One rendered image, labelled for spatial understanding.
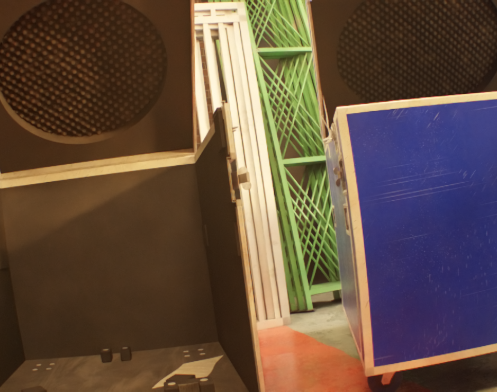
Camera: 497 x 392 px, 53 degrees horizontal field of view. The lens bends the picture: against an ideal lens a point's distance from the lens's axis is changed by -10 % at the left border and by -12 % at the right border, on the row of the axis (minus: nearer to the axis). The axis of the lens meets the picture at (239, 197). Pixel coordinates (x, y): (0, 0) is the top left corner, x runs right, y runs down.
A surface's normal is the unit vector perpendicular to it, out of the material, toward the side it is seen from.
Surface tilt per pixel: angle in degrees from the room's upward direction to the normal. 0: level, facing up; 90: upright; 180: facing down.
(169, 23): 138
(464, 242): 90
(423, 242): 90
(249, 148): 88
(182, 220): 90
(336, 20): 142
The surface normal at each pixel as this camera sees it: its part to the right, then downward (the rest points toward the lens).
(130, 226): 0.15, -0.05
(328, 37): 0.03, 0.77
